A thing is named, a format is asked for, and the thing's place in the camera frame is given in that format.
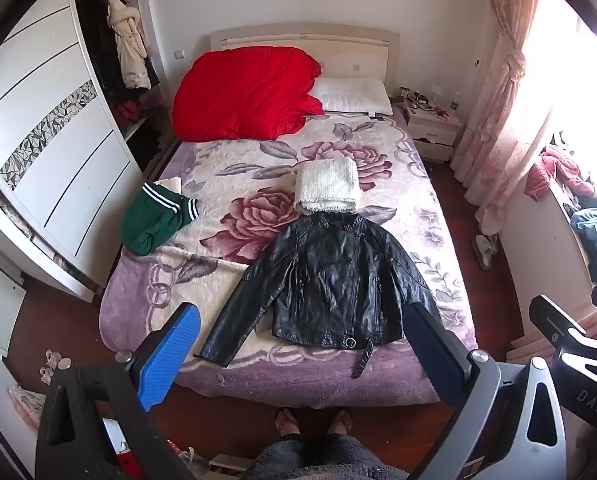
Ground red folded clothes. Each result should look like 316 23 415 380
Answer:
111 100 145 128

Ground beige hooded coat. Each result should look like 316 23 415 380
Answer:
106 0 152 91

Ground pink floor slippers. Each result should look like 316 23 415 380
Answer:
38 349 75 382

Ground white pillow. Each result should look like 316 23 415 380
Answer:
309 76 394 117

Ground white wooden bed headboard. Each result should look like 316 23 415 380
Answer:
210 23 402 96

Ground white sliding door wardrobe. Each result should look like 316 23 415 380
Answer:
0 0 182 306

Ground pile of clothes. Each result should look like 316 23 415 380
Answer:
76 0 125 106

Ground person's foot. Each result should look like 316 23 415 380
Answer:
327 408 354 437
274 408 305 442

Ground green garment with white stripes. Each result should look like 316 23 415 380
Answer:
120 181 202 256

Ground red quilt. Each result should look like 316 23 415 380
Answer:
172 46 324 142

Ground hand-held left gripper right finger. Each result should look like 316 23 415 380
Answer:
403 302 568 480

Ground pink floral curtain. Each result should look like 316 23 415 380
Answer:
449 0 547 237

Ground person's right foot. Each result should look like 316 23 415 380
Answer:
327 408 354 437

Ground black leather jacket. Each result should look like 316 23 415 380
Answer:
193 212 442 380

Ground light wooden step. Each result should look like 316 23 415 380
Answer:
505 305 597 367

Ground pink garment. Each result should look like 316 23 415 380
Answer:
523 145 597 202

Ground pink patterned cloth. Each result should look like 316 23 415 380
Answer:
7 384 48 432

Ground person's left foot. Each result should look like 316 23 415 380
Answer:
274 408 305 442

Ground white nightstand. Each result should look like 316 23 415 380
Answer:
401 87 464 163

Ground white knit sweater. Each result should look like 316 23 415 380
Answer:
294 156 359 216

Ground floral fleece blanket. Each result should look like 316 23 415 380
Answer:
98 110 479 408

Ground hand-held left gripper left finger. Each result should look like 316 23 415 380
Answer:
36 302 202 480

